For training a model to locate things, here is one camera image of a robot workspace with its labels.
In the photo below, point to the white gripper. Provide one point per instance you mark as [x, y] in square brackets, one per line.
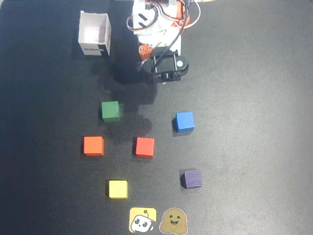
[145, 52]

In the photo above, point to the red wooden cube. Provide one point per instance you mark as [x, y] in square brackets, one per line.
[144, 147]

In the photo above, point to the white and orange robot arm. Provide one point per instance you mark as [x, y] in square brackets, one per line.
[168, 9]

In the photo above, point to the green wooden cube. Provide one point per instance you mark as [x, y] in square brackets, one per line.
[110, 110]

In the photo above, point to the blue wooden cube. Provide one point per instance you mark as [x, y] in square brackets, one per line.
[185, 121]

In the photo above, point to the orange wooden cube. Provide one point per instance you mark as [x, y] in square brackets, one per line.
[93, 145]

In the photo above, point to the purple wooden cube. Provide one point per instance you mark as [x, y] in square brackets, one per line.
[192, 179]

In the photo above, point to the yellow wooden cube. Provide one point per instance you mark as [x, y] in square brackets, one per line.
[118, 189]

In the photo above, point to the white open cardboard box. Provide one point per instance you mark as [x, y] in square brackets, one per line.
[94, 34]

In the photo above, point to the beige object at edge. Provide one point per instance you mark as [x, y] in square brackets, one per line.
[207, 1]

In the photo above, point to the yellow robot logo sticker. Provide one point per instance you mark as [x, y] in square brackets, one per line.
[142, 219]

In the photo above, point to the hugging face emoji sticker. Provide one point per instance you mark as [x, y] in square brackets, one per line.
[173, 220]

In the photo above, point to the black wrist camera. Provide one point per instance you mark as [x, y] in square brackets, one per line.
[168, 66]

